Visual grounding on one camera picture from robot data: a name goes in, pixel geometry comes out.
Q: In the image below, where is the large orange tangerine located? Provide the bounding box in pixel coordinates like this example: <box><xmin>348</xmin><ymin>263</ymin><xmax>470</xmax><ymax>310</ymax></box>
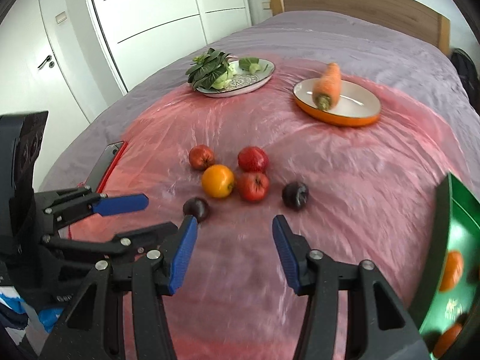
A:
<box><xmin>432</xmin><ymin>322</ymin><xmax>463</xmax><ymax>359</ymax></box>

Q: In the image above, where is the dark plum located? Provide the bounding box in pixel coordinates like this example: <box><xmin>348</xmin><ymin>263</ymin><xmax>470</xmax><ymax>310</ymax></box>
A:
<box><xmin>281</xmin><ymin>181</ymin><xmax>309</xmax><ymax>211</ymax></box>
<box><xmin>182</xmin><ymin>197</ymin><xmax>210</xmax><ymax>223</ymax></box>

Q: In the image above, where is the yellow orange fruit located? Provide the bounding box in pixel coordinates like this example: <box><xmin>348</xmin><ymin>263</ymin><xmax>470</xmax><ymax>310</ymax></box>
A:
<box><xmin>201</xmin><ymin>164</ymin><xmax>235</xmax><ymax>198</ymax></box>

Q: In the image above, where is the red apple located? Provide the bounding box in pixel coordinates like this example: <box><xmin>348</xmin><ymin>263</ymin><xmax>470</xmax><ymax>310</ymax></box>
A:
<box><xmin>189</xmin><ymin>145</ymin><xmax>216</xmax><ymax>171</ymax></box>
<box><xmin>236</xmin><ymin>172</ymin><xmax>270</xmax><ymax>203</ymax></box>
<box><xmin>238</xmin><ymin>146</ymin><xmax>269</xmax><ymax>173</ymax></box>

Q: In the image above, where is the smartphone with red case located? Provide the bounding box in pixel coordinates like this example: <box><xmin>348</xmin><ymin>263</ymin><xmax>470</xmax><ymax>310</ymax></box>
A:
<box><xmin>84</xmin><ymin>141</ymin><xmax>127</xmax><ymax>194</ymax></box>

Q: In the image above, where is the green rectangular tray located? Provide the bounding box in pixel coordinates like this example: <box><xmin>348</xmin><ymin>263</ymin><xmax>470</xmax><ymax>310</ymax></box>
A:
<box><xmin>408</xmin><ymin>173</ymin><xmax>479</xmax><ymax>359</ymax></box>

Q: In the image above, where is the pink plastic sheet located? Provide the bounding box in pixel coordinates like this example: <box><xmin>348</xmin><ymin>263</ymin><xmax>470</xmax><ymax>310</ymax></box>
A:
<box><xmin>71</xmin><ymin>59</ymin><xmax>472</xmax><ymax>359</ymax></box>

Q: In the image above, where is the leafy bok choy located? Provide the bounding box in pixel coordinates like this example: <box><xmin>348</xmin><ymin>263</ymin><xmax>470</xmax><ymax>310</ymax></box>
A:
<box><xmin>185</xmin><ymin>48</ymin><xmax>235</xmax><ymax>90</ymax></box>

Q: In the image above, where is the patterned round plate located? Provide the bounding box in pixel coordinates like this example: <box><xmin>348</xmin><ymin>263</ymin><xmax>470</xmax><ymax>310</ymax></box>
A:
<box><xmin>196</xmin><ymin>58</ymin><xmax>276</xmax><ymax>98</ymax></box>

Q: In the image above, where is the white wardrobe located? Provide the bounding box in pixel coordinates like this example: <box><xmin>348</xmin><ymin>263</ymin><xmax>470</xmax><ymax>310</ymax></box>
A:
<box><xmin>90</xmin><ymin>0</ymin><xmax>251</xmax><ymax>91</ymax></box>

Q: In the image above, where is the small bok choy piece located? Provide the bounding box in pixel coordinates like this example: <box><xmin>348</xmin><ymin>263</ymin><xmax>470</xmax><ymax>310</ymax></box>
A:
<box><xmin>238</xmin><ymin>57</ymin><xmax>262</xmax><ymax>75</ymax></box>

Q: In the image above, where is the orange oval dish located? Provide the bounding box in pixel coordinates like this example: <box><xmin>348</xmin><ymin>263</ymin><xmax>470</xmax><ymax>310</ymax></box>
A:
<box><xmin>293</xmin><ymin>79</ymin><xmax>382</xmax><ymax>128</ymax></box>

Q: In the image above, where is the carrot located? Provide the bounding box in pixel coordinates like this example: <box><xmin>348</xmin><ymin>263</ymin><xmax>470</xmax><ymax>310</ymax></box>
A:
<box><xmin>312</xmin><ymin>63</ymin><xmax>342</xmax><ymax>111</ymax></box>

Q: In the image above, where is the purple bed cover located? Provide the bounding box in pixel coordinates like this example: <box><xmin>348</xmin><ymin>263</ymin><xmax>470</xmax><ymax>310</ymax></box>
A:
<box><xmin>38</xmin><ymin>11</ymin><xmax>479</xmax><ymax>194</ymax></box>

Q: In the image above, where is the black backpack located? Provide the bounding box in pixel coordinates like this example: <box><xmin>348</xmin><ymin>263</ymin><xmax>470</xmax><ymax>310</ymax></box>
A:
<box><xmin>450</xmin><ymin>48</ymin><xmax>479</xmax><ymax>107</ymax></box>

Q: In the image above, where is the wooden headboard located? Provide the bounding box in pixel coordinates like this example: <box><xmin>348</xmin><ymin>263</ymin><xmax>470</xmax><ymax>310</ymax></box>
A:
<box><xmin>270</xmin><ymin>0</ymin><xmax>451</xmax><ymax>55</ymax></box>

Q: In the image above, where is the white door with handle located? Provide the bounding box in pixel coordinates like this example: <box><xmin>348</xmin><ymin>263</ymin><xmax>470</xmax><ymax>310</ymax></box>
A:
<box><xmin>0</xmin><ymin>0</ymin><xmax>110</xmax><ymax>192</ymax></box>

